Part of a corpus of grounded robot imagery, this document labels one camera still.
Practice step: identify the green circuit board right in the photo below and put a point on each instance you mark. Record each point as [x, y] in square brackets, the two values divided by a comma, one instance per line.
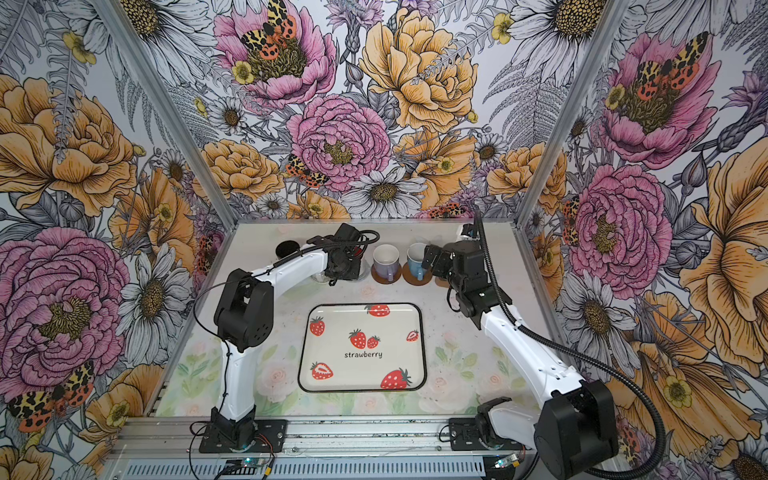
[510, 461]

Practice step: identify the aluminium corner post right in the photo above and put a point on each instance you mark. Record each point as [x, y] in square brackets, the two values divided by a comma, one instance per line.
[615, 14]

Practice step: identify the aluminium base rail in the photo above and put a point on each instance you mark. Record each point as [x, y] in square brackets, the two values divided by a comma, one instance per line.
[316, 447]

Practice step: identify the aluminium corner post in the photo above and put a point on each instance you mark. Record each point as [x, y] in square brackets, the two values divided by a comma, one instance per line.
[615, 14]
[138, 60]

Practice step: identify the white mug purple handle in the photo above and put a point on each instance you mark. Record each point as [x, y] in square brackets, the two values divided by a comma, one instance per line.
[386, 254]

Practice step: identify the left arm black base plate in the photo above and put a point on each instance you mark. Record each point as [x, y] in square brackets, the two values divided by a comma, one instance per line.
[270, 435]

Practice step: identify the aluminium corner post left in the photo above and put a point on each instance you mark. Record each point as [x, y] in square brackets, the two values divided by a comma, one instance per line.
[138, 60]

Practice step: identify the white mug blue handle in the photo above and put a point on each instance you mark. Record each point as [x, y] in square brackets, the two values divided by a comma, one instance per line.
[414, 258]

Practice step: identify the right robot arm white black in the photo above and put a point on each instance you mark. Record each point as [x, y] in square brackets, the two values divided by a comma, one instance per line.
[574, 428]

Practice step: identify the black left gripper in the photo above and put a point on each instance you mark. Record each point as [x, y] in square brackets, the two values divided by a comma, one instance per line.
[352, 274]

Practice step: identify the scratched dark brown wooden coaster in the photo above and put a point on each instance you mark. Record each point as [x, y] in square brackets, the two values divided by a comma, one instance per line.
[386, 274]

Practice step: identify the white strawberry print tray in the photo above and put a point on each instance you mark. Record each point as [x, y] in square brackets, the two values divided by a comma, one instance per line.
[363, 348]

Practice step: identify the black mug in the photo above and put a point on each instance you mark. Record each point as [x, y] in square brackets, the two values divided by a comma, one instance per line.
[286, 248]

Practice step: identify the green circuit board left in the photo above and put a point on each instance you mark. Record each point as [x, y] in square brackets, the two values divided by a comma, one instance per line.
[248, 467]

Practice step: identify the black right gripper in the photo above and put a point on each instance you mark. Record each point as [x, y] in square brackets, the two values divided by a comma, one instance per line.
[430, 256]

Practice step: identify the green circuit board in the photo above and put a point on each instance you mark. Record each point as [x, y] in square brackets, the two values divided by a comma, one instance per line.
[510, 461]
[248, 467]

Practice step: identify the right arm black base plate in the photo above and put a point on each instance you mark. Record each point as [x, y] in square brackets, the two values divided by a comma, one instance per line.
[475, 434]

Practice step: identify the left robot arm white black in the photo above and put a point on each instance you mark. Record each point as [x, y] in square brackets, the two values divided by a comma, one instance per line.
[244, 319]

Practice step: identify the plain brown wooden coaster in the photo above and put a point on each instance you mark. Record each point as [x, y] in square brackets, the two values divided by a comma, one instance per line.
[415, 280]

